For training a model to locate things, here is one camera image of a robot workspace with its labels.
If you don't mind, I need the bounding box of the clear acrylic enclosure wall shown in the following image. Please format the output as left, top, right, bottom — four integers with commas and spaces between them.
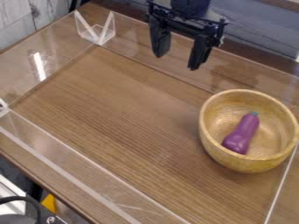
0, 4, 299, 224

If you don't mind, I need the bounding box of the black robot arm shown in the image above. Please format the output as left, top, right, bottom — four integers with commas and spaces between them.
147, 0, 230, 71

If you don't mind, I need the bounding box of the brown wooden bowl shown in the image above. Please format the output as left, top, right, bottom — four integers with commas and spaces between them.
199, 89, 299, 173

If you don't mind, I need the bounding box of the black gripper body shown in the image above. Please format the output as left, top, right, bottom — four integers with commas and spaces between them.
147, 0, 230, 46

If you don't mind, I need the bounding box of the black cable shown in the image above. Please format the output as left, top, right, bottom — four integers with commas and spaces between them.
0, 195, 43, 224

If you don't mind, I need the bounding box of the purple toy eggplant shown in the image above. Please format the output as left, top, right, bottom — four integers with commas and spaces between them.
222, 112, 259, 155

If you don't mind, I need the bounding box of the clear acrylic corner bracket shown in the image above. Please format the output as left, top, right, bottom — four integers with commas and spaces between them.
74, 11, 116, 46

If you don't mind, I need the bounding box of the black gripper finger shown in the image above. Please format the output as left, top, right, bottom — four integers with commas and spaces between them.
188, 35, 212, 71
150, 16, 172, 58

